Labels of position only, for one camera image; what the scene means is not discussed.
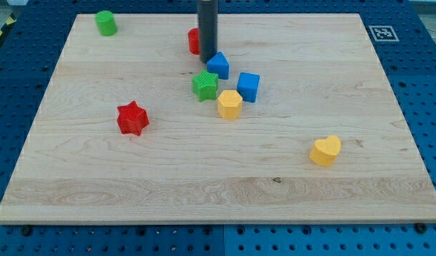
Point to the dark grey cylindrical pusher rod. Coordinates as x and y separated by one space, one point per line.
207 13

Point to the blue triangle block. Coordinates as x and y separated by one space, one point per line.
219 65

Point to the yellow hexagon block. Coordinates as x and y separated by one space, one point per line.
230 104

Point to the red cylinder block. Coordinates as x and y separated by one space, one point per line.
193 41

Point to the green star block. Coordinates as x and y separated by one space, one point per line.
205 85

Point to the blue cube block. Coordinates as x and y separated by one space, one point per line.
247 86

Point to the green cylinder block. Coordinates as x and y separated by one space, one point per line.
106 23

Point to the red star block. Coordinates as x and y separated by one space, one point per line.
132 119

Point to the light wooden board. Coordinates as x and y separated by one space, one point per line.
320 76

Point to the white fiducial marker tag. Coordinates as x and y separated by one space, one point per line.
383 33

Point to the yellow heart block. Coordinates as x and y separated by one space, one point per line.
325 151

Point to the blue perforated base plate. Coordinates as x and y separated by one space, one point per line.
31 46

